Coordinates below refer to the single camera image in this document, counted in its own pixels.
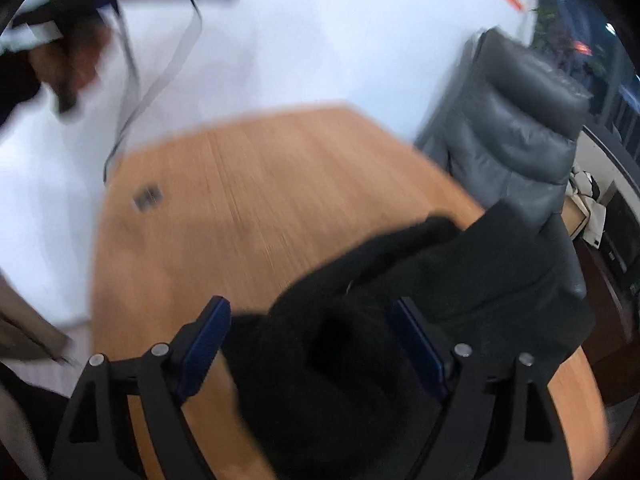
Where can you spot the black fleece jacket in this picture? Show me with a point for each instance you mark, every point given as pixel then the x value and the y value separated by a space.
pixel 325 360

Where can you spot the person's left hand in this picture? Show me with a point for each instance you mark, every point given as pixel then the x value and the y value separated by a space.
pixel 65 65

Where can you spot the green potted plant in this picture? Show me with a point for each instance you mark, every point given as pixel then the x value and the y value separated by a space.
pixel 547 30

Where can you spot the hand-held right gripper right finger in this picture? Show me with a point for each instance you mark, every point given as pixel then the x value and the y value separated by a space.
pixel 420 350

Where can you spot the grey leather office chair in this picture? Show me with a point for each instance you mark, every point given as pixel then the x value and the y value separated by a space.
pixel 510 125

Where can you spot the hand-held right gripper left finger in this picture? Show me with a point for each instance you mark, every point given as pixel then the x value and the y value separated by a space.
pixel 205 350

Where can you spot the dark window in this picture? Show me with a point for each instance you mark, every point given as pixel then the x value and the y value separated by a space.
pixel 610 60

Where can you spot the black microwave oven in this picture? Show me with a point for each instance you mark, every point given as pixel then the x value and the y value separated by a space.
pixel 622 230

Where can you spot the light wooden cabinet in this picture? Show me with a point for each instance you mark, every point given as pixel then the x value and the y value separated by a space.
pixel 572 215

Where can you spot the beige fabric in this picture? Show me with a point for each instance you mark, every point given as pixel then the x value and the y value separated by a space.
pixel 25 325

